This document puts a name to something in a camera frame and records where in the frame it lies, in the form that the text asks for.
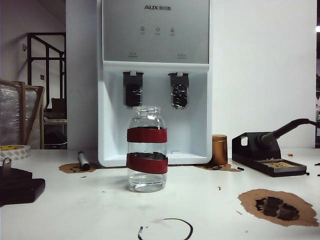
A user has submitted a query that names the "glass bottle with red bands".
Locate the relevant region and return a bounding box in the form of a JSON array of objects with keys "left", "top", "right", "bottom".
[{"left": 126, "top": 106, "right": 169, "bottom": 193}]

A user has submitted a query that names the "grey dispenser push lever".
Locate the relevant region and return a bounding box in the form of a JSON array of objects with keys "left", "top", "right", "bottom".
[
  {"left": 122, "top": 71, "right": 145, "bottom": 110},
  {"left": 167, "top": 72, "right": 190, "bottom": 111}
]

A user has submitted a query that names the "white AUX water dispenser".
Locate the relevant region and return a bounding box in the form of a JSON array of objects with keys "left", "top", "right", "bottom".
[{"left": 97, "top": 0, "right": 213, "bottom": 168}]

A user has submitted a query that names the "black marker pen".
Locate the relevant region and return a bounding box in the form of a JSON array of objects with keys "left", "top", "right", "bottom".
[{"left": 77, "top": 150, "right": 91, "bottom": 171}]

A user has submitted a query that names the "black soldering iron stand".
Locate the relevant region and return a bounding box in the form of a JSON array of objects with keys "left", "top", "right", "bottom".
[{"left": 231, "top": 131, "right": 307, "bottom": 178}]

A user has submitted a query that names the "brown cardboard box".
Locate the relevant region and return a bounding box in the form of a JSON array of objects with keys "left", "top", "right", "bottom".
[{"left": 51, "top": 97, "right": 68, "bottom": 113}]

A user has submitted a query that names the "white double-sided tape roll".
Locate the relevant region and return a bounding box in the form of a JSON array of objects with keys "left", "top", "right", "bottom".
[{"left": 0, "top": 144, "right": 32, "bottom": 163}]

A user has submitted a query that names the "black flat box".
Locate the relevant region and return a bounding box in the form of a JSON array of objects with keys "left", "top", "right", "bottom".
[{"left": 0, "top": 177, "right": 46, "bottom": 207}]

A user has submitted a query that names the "black soldering iron with cable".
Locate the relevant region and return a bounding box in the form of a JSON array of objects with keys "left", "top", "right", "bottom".
[{"left": 259, "top": 118, "right": 320, "bottom": 151}]

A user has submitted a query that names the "black metal shelf frame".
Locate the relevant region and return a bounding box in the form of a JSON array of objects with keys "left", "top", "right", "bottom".
[{"left": 26, "top": 32, "right": 67, "bottom": 151}]

